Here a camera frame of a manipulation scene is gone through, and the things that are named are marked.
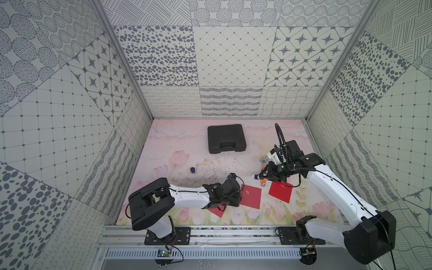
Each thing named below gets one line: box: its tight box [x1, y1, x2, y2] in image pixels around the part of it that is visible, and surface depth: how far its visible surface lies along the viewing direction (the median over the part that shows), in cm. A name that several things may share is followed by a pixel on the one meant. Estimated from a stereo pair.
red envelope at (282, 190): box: [268, 180, 294, 204], surface depth 90 cm
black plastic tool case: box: [207, 124, 247, 155], surface depth 106 cm
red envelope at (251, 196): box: [239, 183, 262, 210], surface depth 89 cm
